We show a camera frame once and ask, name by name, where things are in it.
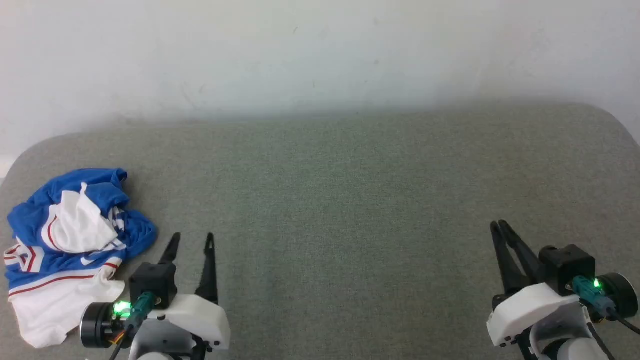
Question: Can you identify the blue white red-trimmed t-shirt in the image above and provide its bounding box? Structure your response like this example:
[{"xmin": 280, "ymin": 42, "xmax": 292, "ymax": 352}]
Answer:
[{"xmin": 4, "ymin": 168, "xmax": 158, "ymax": 349}]

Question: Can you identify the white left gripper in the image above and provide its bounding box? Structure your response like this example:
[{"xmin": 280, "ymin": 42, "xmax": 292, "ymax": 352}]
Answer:
[{"xmin": 146, "ymin": 232, "xmax": 232, "ymax": 352}]

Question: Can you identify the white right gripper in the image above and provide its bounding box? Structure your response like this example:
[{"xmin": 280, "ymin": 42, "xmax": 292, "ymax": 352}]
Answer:
[{"xmin": 487, "ymin": 219, "xmax": 584, "ymax": 348}]

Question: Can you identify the left arm cable, teal plug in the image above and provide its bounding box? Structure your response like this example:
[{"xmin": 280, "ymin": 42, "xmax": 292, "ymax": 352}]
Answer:
[{"xmin": 109, "ymin": 291, "xmax": 157, "ymax": 360}]

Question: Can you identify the grey-green fabric sofa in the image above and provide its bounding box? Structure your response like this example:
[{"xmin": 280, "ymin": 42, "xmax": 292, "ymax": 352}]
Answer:
[{"xmin": 0, "ymin": 102, "xmax": 640, "ymax": 360}]

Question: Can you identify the right arm cable, teal plug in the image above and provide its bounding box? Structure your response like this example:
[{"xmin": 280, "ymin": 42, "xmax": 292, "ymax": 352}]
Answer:
[{"xmin": 570, "ymin": 275, "xmax": 640, "ymax": 336}]

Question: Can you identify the arm cable, teal plug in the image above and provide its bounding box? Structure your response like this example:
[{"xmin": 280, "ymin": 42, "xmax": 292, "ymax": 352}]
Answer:
[
  {"xmin": 109, "ymin": 291, "xmax": 157, "ymax": 360},
  {"xmin": 570, "ymin": 275, "xmax": 640, "ymax": 336}
]

